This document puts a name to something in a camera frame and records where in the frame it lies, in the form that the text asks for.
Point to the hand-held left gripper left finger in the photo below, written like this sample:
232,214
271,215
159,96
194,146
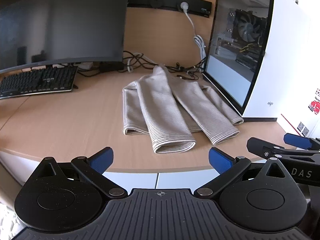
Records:
103,159

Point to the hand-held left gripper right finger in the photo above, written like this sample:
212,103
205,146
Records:
221,160

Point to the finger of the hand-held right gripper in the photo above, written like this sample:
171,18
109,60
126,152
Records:
265,148
298,140

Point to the beige striped sweater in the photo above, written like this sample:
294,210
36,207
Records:
160,110

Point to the white box with red print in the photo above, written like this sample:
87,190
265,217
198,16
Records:
293,126

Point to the white cabinet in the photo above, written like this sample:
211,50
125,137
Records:
180,178

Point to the black keyboard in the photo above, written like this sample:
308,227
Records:
37,81

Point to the black computer monitor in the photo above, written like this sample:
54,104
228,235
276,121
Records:
62,25

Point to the white power plug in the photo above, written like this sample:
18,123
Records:
183,6

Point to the black socket rail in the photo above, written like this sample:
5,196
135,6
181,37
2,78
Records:
150,1

